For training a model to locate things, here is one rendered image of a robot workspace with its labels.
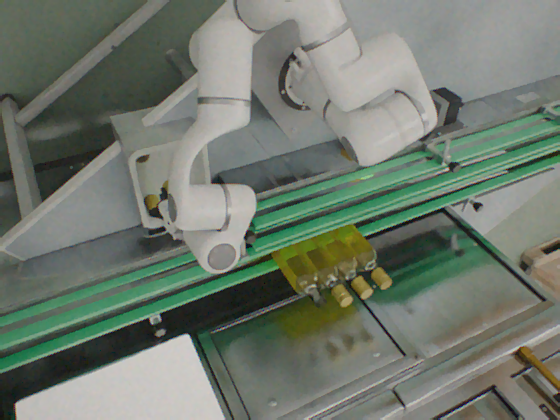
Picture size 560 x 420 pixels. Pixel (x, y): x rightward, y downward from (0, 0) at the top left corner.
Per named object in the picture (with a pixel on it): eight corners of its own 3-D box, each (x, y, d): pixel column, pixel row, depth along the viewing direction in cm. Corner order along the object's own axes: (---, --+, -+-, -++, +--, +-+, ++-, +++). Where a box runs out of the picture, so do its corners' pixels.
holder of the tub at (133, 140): (139, 224, 128) (148, 243, 123) (117, 133, 110) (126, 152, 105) (202, 204, 134) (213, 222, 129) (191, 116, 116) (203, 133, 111)
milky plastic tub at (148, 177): (135, 210, 125) (145, 232, 119) (116, 134, 109) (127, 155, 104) (201, 190, 131) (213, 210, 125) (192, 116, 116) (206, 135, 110)
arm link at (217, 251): (209, 194, 77) (265, 193, 81) (189, 171, 85) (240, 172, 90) (199, 279, 82) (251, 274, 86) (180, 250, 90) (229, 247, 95)
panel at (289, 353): (11, 406, 114) (31, 566, 92) (6, 400, 112) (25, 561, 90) (346, 272, 145) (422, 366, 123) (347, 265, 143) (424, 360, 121)
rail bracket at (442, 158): (418, 149, 142) (449, 175, 134) (423, 127, 137) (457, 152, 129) (429, 145, 144) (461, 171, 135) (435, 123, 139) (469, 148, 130)
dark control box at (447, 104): (416, 115, 152) (435, 128, 147) (422, 91, 147) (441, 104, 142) (438, 109, 155) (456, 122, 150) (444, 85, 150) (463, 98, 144)
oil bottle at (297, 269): (263, 244, 136) (300, 300, 122) (263, 229, 132) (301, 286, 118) (281, 238, 138) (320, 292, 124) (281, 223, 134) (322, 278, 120)
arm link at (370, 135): (313, 104, 96) (354, 146, 85) (371, 69, 96) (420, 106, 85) (327, 140, 103) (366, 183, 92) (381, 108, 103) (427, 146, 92)
